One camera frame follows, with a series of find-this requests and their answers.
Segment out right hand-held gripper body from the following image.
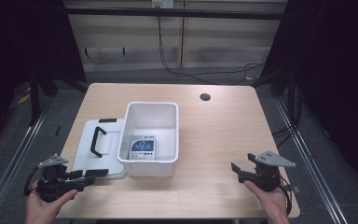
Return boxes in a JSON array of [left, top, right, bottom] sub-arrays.
[[238, 150, 296, 192]]

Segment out black horizontal bar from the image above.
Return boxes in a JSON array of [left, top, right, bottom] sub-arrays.
[[64, 7, 288, 21]]

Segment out person's right hand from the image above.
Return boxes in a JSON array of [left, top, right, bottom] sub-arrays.
[[243, 180, 291, 218]]

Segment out black metal stand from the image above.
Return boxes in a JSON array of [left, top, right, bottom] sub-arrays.
[[28, 69, 42, 127]]

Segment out black curtain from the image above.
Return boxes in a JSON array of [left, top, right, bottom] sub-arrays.
[[255, 0, 358, 200], [0, 0, 88, 150]]

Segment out person's left hand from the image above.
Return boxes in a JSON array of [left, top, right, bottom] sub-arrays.
[[25, 189, 79, 222]]

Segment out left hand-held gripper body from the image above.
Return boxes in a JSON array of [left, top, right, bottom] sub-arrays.
[[36, 153, 87, 203]]

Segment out white lid with black handle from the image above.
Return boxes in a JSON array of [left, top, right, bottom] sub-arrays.
[[72, 118, 128, 181]]

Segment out black wall cable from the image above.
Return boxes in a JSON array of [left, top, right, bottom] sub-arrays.
[[157, 16, 266, 86]]

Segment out white wall socket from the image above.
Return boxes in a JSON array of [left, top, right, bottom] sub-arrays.
[[151, 0, 175, 9]]

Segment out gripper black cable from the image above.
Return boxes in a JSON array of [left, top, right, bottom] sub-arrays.
[[23, 165, 42, 197], [279, 175, 294, 217]]

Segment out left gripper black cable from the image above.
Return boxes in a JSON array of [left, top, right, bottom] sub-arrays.
[[23, 165, 42, 197]]

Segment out black floor cables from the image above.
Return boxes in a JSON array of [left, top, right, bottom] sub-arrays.
[[271, 122, 297, 149]]

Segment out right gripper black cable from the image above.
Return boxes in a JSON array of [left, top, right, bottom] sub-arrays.
[[279, 175, 294, 217]]

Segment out white plastic storage box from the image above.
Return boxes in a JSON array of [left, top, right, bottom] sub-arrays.
[[117, 101, 180, 178]]

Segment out white and blue packet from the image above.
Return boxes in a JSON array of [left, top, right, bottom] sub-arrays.
[[128, 134, 157, 161]]

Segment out metal floor rail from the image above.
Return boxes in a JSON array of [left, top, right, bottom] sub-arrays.
[[0, 94, 54, 224], [273, 97, 350, 224]]

